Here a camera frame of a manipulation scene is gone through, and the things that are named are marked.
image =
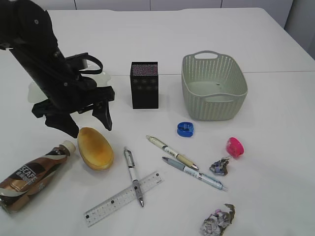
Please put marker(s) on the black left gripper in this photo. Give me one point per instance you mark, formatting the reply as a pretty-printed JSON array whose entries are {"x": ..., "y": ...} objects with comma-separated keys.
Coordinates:
[{"x": 65, "y": 98}]

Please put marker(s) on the yellow bread loaf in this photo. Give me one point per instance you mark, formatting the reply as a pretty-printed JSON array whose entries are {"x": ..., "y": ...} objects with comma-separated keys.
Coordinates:
[{"x": 95, "y": 149}]

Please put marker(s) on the brown coffee bottle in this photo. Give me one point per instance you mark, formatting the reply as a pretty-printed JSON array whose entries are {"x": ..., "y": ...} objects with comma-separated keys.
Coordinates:
[{"x": 26, "y": 182}]

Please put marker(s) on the small paper ball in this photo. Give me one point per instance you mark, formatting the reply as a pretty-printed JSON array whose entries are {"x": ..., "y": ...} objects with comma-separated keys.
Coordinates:
[{"x": 220, "y": 167}]

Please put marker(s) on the pink pencil sharpener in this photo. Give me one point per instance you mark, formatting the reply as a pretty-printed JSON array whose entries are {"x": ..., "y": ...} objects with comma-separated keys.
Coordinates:
[{"x": 234, "y": 147}]

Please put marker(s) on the large paper ball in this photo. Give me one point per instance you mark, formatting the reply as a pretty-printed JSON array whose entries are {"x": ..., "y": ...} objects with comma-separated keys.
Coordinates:
[{"x": 218, "y": 221}]

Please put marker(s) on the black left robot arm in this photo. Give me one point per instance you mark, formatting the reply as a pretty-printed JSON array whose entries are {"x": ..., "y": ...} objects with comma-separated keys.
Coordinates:
[{"x": 26, "y": 31}]

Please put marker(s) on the white grey pen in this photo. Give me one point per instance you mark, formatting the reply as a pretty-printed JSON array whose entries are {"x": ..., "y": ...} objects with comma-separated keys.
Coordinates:
[{"x": 133, "y": 175}]

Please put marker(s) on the black mesh pen holder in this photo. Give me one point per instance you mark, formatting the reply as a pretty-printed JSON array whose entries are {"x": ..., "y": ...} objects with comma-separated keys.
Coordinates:
[{"x": 144, "y": 85}]

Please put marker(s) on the blue pencil sharpener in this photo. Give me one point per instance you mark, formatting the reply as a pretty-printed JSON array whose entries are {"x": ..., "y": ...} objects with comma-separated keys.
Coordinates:
[{"x": 185, "y": 129}]

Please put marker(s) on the beige grip pen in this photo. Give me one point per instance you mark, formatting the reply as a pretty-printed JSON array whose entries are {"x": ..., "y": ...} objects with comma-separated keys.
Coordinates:
[{"x": 166, "y": 148}]

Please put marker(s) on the green plastic basket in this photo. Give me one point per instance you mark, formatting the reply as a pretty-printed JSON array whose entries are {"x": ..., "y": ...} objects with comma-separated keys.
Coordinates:
[{"x": 213, "y": 89}]

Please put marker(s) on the light blue pen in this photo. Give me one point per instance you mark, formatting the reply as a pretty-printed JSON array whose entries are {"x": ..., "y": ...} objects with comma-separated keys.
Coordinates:
[{"x": 196, "y": 174}]

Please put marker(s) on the translucent green wavy bowl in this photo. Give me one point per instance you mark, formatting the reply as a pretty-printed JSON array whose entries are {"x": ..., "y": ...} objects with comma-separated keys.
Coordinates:
[{"x": 36, "y": 95}]

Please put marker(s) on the clear plastic ruler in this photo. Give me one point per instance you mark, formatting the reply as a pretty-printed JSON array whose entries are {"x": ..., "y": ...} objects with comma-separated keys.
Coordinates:
[{"x": 116, "y": 202}]

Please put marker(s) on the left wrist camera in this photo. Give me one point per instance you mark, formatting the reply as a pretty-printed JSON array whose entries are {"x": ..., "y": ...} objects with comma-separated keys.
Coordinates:
[{"x": 77, "y": 61}]

